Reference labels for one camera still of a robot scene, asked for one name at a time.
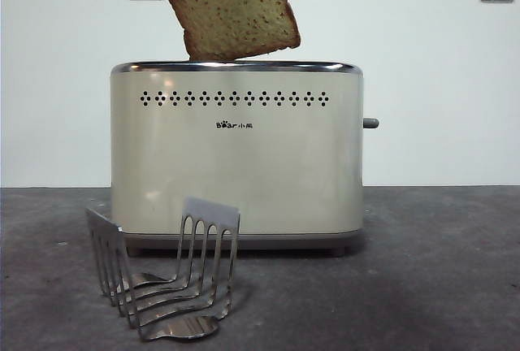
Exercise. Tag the brown toast bread slice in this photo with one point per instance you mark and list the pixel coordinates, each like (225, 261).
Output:
(231, 9)

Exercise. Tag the cream two-slot toaster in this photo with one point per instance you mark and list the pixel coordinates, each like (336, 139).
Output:
(243, 172)

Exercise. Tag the stainless steel bread rack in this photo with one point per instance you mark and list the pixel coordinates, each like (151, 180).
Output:
(211, 213)

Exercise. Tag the grey toaster lever knob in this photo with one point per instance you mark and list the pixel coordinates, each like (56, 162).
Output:
(371, 123)

